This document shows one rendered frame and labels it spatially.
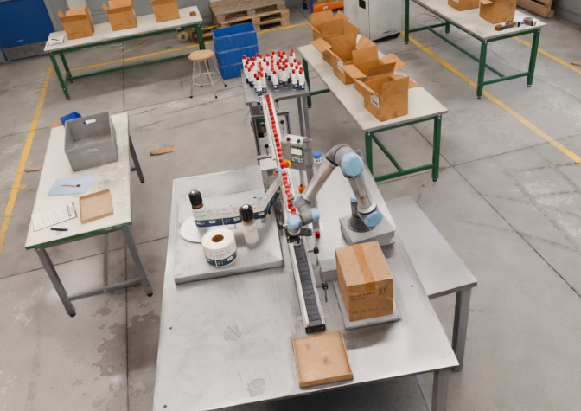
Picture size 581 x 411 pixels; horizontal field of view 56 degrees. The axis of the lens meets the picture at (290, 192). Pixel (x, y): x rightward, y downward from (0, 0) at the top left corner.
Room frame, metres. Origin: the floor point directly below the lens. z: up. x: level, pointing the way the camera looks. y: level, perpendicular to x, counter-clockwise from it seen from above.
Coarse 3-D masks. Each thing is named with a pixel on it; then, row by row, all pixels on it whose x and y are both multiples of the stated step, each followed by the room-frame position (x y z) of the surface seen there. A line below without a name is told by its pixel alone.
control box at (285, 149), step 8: (288, 136) 2.93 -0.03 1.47; (296, 136) 2.92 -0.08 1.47; (288, 144) 2.85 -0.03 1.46; (296, 144) 2.82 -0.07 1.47; (288, 152) 2.85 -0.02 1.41; (312, 152) 2.87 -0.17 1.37; (288, 160) 2.85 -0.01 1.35; (304, 160) 2.79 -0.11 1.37; (296, 168) 2.83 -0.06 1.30; (304, 168) 2.79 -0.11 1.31
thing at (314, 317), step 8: (288, 176) 3.39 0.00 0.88; (296, 248) 2.57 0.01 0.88; (296, 256) 2.50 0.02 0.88; (304, 256) 2.49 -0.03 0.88; (304, 264) 2.42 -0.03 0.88; (304, 272) 2.35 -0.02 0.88; (304, 280) 2.28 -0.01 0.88; (304, 288) 2.22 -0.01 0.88; (312, 288) 2.21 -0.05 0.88; (304, 296) 2.16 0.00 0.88; (312, 296) 2.15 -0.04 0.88; (312, 304) 2.09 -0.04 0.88; (312, 312) 2.03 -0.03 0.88; (312, 320) 1.98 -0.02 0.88; (320, 320) 1.97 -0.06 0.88
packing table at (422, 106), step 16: (304, 48) 6.18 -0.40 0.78; (304, 64) 6.19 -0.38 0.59; (320, 64) 5.65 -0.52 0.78; (336, 80) 5.17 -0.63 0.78; (336, 96) 4.81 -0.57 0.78; (352, 96) 4.77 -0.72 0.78; (416, 96) 4.58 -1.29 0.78; (352, 112) 4.43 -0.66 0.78; (368, 112) 4.39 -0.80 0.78; (416, 112) 4.27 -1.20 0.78; (432, 112) 4.23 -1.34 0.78; (368, 128) 4.11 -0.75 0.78; (384, 128) 4.19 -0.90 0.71; (368, 144) 4.15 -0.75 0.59; (368, 160) 4.15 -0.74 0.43; (432, 160) 4.30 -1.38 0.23; (384, 176) 4.20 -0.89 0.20; (400, 176) 4.21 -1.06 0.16; (432, 176) 4.29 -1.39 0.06
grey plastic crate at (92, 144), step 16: (80, 128) 4.61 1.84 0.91; (96, 128) 4.64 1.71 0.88; (112, 128) 4.47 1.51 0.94; (64, 144) 4.12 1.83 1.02; (80, 144) 4.50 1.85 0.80; (96, 144) 4.07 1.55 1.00; (112, 144) 4.10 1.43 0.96; (80, 160) 4.03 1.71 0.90; (96, 160) 4.06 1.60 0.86; (112, 160) 4.09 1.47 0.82
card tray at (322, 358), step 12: (312, 336) 1.91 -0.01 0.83; (324, 336) 1.90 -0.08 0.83; (336, 336) 1.89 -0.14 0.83; (300, 348) 1.84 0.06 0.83; (312, 348) 1.83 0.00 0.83; (324, 348) 1.82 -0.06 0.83; (336, 348) 1.81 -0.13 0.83; (300, 360) 1.77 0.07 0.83; (312, 360) 1.76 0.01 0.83; (324, 360) 1.75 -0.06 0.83; (336, 360) 1.74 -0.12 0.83; (348, 360) 1.70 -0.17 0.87; (300, 372) 1.69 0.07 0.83; (312, 372) 1.69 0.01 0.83; (324, 372) 1.68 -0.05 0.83; (336, 372) 1.67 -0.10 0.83; (348, 372) 1.66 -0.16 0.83; (300, 384) 1.61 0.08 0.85; (312, 384) 1.61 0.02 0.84
